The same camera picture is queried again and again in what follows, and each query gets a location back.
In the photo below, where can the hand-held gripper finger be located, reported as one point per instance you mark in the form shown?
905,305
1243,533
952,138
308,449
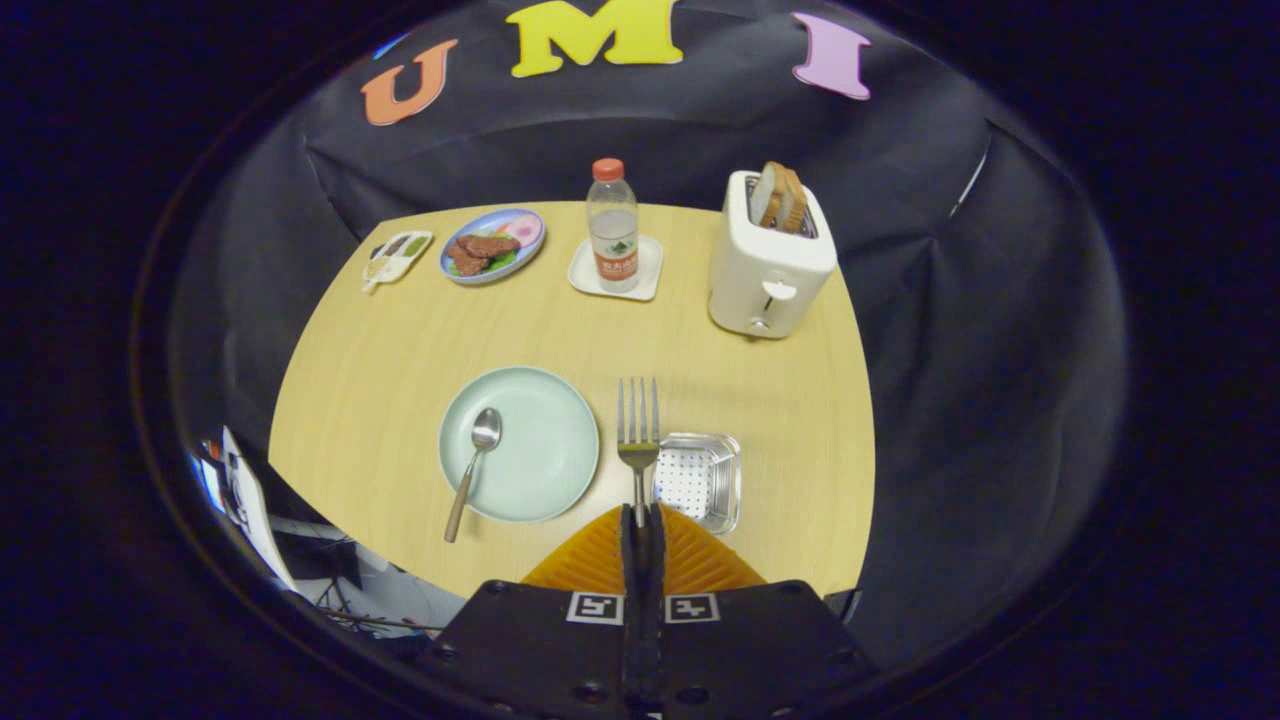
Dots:
630,560
655,560

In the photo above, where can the small metal mesh basket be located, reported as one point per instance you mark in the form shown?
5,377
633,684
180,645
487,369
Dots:
697,480

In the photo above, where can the pale green plate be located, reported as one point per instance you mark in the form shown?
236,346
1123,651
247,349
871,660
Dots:
540,450

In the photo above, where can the white square coaster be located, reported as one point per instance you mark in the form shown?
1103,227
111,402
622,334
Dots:
650,260

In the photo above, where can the white toaster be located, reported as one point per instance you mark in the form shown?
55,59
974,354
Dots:
765,280

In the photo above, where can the water bottle with red cap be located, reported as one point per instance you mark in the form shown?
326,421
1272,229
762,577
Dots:
613,240

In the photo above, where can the blue plate with food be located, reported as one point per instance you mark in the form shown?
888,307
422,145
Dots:
470,278

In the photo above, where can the brown meat slice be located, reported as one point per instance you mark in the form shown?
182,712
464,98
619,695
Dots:
490,245
465,263

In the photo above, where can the pink ham slice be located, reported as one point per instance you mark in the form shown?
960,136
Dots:
522,231

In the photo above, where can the white board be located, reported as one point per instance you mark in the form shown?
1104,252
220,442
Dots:
255,510

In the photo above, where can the white divided seasoning dish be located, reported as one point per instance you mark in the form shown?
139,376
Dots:
398,258

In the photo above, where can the toast bread slice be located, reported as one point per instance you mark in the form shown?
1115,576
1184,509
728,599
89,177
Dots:
796,205
766,195

